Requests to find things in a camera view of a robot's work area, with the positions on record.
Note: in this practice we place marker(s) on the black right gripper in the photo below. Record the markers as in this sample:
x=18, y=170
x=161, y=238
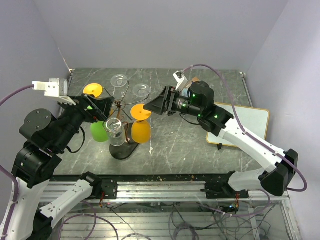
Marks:
x=170, y=94

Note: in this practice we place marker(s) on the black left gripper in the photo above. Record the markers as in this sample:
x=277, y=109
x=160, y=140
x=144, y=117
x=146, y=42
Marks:
x=93, y=114

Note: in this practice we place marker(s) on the clear wine glass front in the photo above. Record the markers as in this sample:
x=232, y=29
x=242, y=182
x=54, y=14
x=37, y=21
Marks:
x=115, y=132

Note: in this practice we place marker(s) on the clear wine glass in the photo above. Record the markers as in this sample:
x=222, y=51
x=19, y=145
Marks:
x=141, y=90
x=120, y=85
x=115, y=132

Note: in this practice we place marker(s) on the orange plastic wine glass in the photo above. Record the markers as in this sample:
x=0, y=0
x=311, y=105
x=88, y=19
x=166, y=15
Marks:
x=141, y=129

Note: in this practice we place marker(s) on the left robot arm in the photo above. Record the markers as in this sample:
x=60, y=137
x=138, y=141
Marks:
x=47, y=138

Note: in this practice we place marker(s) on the orange wine glass far left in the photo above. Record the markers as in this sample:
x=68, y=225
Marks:
x=98, y=92

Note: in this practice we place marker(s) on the green plastic wine glass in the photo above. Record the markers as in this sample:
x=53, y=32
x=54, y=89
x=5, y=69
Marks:
x=98, y=132

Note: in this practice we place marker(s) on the clear wine glass back left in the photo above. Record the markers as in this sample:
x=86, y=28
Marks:
x=120, y=85

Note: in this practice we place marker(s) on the clear wine glass back right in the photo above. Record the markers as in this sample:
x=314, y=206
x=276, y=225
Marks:
x=141, y=90

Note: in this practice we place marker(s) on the metal wine glass rack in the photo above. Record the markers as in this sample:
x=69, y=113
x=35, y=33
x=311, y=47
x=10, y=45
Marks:
x=121, y=108

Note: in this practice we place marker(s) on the wooden picture coaster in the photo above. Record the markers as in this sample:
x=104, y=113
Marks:
x=185, y=91

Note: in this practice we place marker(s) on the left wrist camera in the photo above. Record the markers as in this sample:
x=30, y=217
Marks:
x=56, y=89

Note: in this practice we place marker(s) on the aluminium rail front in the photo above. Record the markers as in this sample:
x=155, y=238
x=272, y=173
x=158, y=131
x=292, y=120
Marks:
x=176, y=188

